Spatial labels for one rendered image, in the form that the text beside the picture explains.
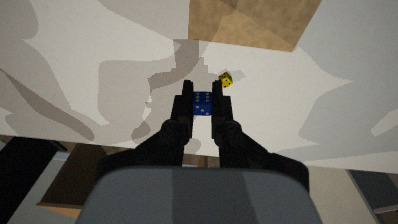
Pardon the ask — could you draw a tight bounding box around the brown square mat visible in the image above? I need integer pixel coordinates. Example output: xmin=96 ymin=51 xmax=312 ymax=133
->
xmin=188 ymin=0 xmax=322 ymax=52

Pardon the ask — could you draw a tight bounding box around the yellow die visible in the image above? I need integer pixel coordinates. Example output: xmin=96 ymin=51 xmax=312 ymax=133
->
xmin=218 ymin=72 xmax=233 ymax=88

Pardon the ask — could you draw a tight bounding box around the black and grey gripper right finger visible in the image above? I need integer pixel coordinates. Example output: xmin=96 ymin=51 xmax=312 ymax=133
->
xmin=211 ymin=80 xmax=310 ymax=195

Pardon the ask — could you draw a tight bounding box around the blue die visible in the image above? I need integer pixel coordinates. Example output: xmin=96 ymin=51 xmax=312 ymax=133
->
xmin=193 ymin=91 xmax=212 ymax=116

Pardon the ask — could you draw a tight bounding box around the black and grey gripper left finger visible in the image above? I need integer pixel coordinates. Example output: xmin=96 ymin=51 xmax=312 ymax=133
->
xmin=95 ymin=80 xmax=194 ymax=184

